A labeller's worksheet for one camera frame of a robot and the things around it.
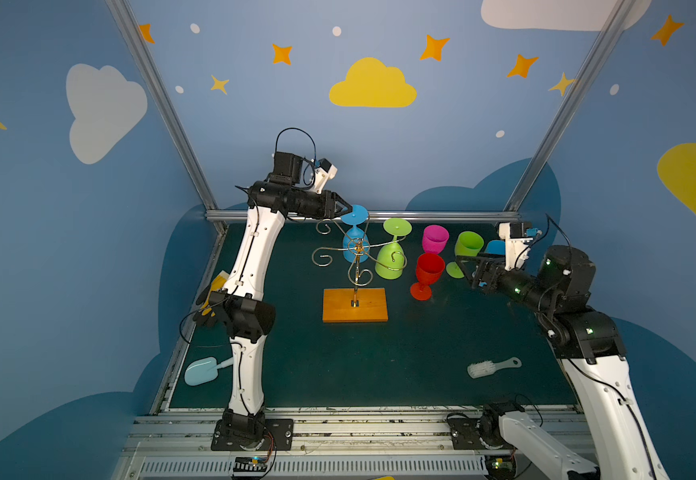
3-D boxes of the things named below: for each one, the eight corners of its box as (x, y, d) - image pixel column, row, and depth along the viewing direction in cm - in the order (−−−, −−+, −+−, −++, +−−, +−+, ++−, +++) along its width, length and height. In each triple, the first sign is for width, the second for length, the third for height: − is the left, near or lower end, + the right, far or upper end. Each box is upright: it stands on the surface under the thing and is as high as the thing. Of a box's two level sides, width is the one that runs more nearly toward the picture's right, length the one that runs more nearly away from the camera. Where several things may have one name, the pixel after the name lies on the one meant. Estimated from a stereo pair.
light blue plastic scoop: (185, 385, 84) (181, 383, 82) (194, 359, 89) (190, 356, 87) (227, 385, 84) (224, 383, 82) (234, 359, 89) (231, 356, 87)
